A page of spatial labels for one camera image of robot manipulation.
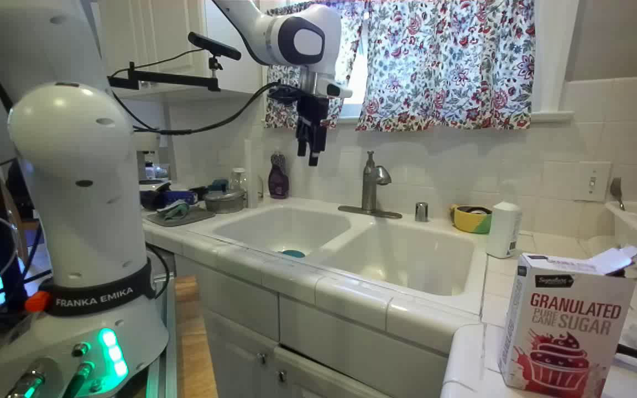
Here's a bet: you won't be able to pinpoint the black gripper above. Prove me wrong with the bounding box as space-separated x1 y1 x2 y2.
292 91 334 169

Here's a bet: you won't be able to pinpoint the brushed metal faucet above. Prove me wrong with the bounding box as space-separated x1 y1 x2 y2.
337 150 406 222

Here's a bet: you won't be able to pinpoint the purple soap bottle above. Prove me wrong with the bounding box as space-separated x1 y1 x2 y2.
266 150 292 201

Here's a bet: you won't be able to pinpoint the small white pump bottle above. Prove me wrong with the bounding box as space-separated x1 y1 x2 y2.
230 166 251 207

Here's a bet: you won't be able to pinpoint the grey bowl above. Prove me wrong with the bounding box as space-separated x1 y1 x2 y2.
204 186 248 217

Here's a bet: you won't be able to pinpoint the grey dish tray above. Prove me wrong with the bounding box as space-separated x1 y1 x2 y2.
146 196 217 227

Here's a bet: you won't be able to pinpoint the white double basin sink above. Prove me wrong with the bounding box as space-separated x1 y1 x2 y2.
183 200 491 316

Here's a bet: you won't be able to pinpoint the floral curtain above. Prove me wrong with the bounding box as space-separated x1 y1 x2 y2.
332 0 580 124
261 0 537 134

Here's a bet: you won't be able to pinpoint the yellow sponge bowl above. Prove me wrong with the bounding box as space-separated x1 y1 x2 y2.
449 203 494 237

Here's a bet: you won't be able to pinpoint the white lower cabinets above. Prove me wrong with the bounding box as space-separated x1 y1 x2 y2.
172 253 454 398

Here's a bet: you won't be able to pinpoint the white cabinets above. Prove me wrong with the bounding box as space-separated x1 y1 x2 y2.
84 0 266 97
172 253 454 398

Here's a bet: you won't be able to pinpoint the white upper cabinets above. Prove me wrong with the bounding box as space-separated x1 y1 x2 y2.
84 0 266 97

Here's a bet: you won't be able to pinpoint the white cylindrical bottle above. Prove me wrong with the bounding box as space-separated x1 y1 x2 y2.
486 200 525 260

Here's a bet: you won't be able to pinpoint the granulated sugar box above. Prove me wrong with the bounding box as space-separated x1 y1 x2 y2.
499 243 637 398

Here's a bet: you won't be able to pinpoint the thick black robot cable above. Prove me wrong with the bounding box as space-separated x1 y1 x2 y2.
109 77 284 140

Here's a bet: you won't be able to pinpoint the black exterior camera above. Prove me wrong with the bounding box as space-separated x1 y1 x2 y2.
187 28 243 65

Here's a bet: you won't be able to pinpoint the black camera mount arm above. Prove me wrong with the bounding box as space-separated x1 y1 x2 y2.
107 63 225 96

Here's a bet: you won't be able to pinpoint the thin black camera cable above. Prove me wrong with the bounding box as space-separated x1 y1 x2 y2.
109 45 210 80

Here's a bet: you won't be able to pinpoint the white wall outlet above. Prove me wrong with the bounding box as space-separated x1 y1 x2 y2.
578 159 615 203

